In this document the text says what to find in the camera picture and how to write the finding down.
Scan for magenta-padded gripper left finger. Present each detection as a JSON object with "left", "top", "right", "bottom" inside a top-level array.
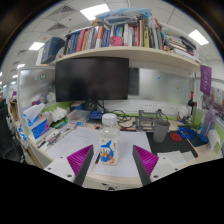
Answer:
[{"left": 44, "top": 144, "right": 95, "bottom": 187}]

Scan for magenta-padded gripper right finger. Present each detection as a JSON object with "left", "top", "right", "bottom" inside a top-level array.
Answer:
[{"left": 132, "top": 144, "right": 183, "bottom": 187}]

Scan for purple water bottle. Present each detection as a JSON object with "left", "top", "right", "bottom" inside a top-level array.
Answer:
[{"left": 199, "top": 107, "right": 218, "bottom": 144}]

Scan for large white paper sheet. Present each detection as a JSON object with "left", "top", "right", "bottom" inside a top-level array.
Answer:
[{"left": 46, "top": 126, "right": 153, "bottom": 178}]

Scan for black desk mat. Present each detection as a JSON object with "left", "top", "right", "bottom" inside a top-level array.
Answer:
[{"left": 145, "top": 130, "right": 199, "bottom": 157}]

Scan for grey cup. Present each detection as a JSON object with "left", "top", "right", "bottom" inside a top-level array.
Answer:
[{"left": 152, "top": 119, "right": 171, "bottom": 144}]

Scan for clear bottle with shark label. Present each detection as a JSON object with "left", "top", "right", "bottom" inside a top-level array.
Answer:
[{"left": 98, "top": 113, "right": 121, "bottom": 166}]

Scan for flat round red coaster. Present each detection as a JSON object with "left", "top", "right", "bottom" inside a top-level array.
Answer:
[{"left": 169, "top": 132, "right": 183, "bottom": 142}]

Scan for grey metal stand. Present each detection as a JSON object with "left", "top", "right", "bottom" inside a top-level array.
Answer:
[{"left": 135, "top": 109, "right": 164, "bottom": 132}]

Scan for clear plastic box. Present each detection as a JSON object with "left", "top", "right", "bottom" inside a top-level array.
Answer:
[{"left": 66, "top": 109, "right": 91, "bottom": 126}]

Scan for blue tissue box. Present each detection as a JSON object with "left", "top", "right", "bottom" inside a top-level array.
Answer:
[{"left": 22, "top": 102, "right": 51, "bottom": 141}]

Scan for dark wine bottle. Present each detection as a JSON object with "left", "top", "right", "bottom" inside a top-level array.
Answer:
[{"left": 187, "top": 91, "right": 196, "bottom": 125}]

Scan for black computer monitor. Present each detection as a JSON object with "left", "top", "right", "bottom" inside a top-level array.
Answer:
[{"left": 54, "top": 56, "right": 130, "bottom": 103}]

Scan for purple hanging banner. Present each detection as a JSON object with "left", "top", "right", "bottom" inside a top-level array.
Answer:
[{"left": 199, "top": 64, "right": 213, "bottom": 97}]

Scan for shelf with books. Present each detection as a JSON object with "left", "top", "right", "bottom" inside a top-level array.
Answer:
[{"left": 35, "top": 8, "right": 203, "bottom": 73}]

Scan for ceiling lights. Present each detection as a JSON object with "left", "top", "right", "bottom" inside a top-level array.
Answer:
[{"left": 0, "top": 3, "right": 210, "bottom": 86}]

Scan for blue coiled cable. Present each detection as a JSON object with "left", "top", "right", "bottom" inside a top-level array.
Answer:
[{"left": 176, "top": 125, "right": 196, "bottom": 140}]

